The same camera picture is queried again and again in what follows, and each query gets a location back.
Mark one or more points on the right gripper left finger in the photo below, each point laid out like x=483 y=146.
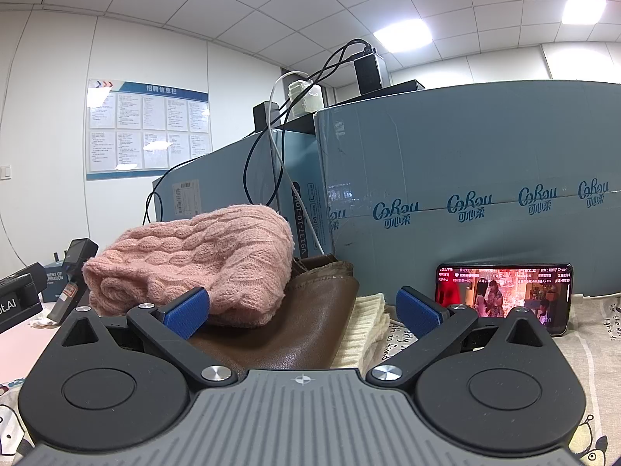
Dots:
x=165 y=330

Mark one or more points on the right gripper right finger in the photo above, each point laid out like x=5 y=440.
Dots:
x=439 y=332

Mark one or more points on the small blue box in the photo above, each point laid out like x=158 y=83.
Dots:
x=56 y=280

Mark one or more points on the black handheld device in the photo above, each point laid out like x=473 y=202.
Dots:
x=79 y=252

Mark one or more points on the cream knitted garment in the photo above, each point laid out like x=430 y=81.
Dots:
x=364 y=336

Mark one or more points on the pink knitted sweater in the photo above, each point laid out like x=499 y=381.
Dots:
x=241 y=255

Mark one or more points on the smartphone playing video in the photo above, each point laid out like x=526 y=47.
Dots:
x=494 y=290

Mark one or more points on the brown leather garment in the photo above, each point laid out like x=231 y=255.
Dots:
x=307 y=329

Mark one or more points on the printed grey bed sheet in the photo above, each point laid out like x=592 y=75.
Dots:
x=591 y=344

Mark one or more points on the large blue cardboard box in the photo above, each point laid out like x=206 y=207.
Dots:
x=524 y=172

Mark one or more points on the black power adapter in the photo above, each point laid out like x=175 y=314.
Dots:
x=371 y=73

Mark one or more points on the wall notice board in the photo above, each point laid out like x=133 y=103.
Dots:
x=142 y=129

